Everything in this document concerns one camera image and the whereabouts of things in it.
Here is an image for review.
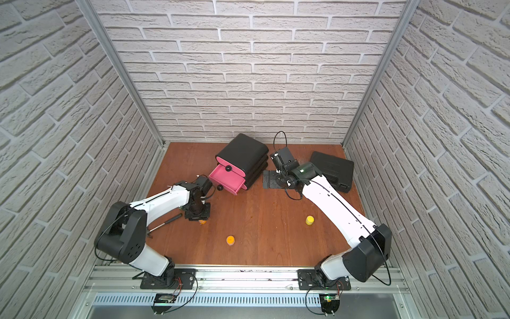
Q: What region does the black pink drawer cabinet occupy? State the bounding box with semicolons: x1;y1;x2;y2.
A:
209;133;269;195

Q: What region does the orange paint can front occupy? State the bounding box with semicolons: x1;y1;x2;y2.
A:
227;235;235;246

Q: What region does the yellow paint can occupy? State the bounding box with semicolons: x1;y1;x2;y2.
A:
305;215;315;225

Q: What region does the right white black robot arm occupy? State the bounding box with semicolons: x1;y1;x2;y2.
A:
274;158;393;283

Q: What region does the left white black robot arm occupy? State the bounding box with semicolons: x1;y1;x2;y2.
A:
94;175;213;277

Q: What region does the black plastic tool case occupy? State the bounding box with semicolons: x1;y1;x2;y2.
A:
310;152;354;193

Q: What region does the left controller box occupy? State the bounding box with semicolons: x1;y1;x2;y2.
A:
151;293;177;314

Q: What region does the controller box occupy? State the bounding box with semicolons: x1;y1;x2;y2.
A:
319;295;340;316
151;293;177;314

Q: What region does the right controller box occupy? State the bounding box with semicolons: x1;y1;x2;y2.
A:
319;295;340;316

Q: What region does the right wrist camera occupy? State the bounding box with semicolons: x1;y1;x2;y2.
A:
270;147;300;175

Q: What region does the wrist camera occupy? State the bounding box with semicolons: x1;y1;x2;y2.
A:
270;147;300;175
195;174;213;200

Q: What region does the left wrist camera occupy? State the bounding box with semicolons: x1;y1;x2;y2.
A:
195;174;213;200

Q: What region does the black handled hammer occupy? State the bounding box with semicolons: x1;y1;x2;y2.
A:
146;213;183;238

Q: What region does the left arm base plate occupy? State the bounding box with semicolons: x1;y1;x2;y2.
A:
140;267;197;290

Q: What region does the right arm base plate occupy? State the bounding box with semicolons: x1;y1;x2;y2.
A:
297;268;351;291

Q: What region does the aluminium front rail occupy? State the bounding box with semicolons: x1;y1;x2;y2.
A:
84;264;409;294

